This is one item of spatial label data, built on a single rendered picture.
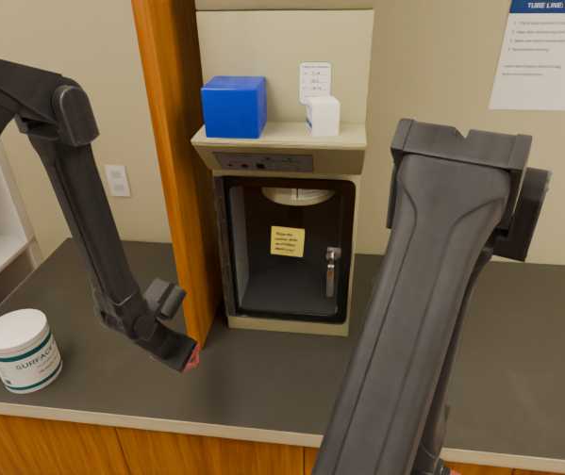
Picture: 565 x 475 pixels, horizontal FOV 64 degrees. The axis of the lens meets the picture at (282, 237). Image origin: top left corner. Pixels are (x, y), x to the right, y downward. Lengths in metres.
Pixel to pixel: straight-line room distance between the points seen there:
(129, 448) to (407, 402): 1.07
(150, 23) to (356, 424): 0.74
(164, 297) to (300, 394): 0.41
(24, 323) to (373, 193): 1.02
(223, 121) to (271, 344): 0.61
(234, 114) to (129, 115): 0.73
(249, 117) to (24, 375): 0.77
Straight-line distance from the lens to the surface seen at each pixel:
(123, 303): 0.78
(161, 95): 0.89
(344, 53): 0.91
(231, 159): 0.91
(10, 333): 1.20
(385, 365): 0.26
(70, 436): 1.33
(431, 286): 0.26
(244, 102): 0.83
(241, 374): 1.15
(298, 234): 1.03
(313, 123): 0.85
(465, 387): 1.18
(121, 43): 1.48
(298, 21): 0.90
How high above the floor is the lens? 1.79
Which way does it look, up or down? 32 degrees down
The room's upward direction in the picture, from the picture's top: 1 degrees counter-clockwise
